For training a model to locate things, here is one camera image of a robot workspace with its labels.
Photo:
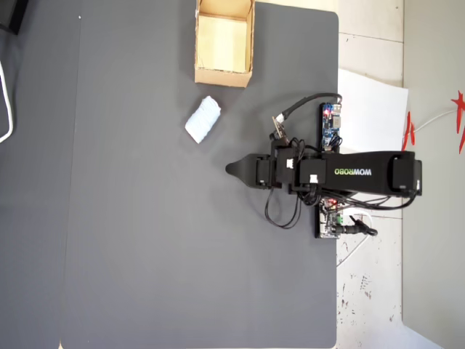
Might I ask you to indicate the large dark grey mat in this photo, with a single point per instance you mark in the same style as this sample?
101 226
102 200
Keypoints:
145 218

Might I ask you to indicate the servo controller board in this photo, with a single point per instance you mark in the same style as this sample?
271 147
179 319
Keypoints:
327 223

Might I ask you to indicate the small red sticker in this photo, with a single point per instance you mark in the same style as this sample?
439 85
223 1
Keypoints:
409 134

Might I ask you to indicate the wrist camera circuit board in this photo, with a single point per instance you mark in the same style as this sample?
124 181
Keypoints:
279 131

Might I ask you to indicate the blue power converter board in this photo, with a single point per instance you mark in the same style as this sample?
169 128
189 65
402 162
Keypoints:
330 127

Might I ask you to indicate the black box-shaped object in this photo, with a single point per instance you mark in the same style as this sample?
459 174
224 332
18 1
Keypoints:
11 14

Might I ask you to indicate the black power plug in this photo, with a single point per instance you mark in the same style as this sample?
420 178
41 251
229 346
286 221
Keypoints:
354 230

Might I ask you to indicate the large red sticker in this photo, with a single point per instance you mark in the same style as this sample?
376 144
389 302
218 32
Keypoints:
460 105

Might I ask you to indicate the light blue cloth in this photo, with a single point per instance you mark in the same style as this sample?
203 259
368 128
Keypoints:
201 120

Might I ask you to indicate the white curved frame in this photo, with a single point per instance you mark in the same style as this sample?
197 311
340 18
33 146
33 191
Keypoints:
11 120

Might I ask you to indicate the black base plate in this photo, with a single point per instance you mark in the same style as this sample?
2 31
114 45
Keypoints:
316 225

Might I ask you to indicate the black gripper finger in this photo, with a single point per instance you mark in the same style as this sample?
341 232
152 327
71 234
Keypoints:
243 170

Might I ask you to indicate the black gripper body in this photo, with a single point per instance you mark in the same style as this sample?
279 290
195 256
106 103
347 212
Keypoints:
283 167

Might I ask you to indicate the white paper sheet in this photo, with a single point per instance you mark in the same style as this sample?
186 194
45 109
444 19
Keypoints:
370 116

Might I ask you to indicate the open cardboard box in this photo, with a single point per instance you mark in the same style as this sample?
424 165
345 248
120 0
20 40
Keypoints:
221 78

